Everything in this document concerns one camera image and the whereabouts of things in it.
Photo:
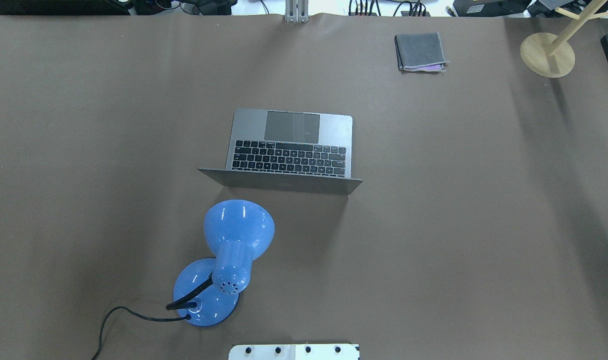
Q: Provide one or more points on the grey folded cloth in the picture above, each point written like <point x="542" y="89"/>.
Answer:
<point x="420" y="52"/>

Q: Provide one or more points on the wooden stand with round base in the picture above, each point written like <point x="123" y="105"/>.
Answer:
<point x="550" y="55"/>

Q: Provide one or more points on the aluminium frame post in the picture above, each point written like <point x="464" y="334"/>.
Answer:
<point x="297" y="11"/>

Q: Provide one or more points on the grey laptop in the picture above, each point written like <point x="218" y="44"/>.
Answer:
<point x="308" y="152"/>

